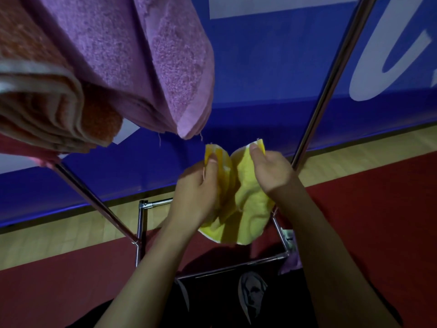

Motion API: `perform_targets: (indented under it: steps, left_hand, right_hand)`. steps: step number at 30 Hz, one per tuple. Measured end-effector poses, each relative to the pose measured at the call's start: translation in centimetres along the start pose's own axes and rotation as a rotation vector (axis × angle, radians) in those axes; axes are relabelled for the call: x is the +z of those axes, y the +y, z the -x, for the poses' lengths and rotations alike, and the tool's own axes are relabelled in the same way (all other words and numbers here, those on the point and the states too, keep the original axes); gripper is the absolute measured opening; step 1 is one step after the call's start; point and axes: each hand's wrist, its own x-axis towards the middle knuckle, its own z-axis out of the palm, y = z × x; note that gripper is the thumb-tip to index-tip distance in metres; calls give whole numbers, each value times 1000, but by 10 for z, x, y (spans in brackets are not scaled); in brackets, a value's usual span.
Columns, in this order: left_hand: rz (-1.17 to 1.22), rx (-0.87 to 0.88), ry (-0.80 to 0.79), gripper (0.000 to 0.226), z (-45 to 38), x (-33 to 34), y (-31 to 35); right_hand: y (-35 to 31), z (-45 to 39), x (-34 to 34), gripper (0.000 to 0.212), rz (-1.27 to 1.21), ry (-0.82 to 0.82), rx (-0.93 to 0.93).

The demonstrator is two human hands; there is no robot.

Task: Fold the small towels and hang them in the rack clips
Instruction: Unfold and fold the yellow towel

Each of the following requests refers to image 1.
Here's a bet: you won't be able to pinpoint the person's left hand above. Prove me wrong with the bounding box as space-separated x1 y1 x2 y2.
165 153 221 233

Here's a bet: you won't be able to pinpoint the person's right hand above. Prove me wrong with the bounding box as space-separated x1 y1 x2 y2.
249 143 303 199

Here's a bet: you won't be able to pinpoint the yellow white cloth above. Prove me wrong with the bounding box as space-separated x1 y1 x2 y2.
198 138 276 246

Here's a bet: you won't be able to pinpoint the purple towel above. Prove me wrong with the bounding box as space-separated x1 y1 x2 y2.
27 0 216 140
279 235 304 276

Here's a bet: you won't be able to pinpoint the metal drying rack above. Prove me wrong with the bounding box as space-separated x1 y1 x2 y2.
51 0 380 281

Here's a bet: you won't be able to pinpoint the pink towel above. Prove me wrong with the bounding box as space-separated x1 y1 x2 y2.
0 133 62 169

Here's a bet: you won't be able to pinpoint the orange patterned towel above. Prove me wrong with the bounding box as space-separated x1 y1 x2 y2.
0 0 124 155

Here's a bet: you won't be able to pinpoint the person's right forearm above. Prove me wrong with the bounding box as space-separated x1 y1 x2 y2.
276 184 402 328

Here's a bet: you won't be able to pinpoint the person's left forearm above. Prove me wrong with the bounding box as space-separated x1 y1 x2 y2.
94 223 198 328

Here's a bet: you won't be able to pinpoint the person's left grey shoe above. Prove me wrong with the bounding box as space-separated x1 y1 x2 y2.
174 279 190 313

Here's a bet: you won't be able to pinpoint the person's grey shoe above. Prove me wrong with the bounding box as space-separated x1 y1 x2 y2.
237 271 268 326
174 279 190 313

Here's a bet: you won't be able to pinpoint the person's right grey shoe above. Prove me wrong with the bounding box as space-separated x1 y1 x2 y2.
237 271 268 326

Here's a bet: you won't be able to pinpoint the person's black trousers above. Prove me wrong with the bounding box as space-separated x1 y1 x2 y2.
66 262 403 328

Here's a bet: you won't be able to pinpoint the blue banner with white print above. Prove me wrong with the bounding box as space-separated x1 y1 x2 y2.
0 0 437 229

